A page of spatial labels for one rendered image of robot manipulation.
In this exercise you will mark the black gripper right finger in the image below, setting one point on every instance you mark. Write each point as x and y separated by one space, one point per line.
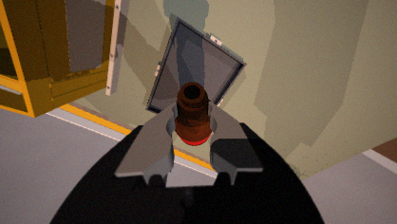
252 163

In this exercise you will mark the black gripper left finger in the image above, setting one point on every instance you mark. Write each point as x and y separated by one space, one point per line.
125 168

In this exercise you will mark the orange divided crate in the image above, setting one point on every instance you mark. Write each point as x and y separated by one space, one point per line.
59 48

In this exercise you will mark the grey rectangular tray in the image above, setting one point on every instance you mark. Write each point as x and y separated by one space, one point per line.
192 57

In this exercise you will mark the brown bottle with red label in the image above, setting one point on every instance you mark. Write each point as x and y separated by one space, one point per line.
193 123

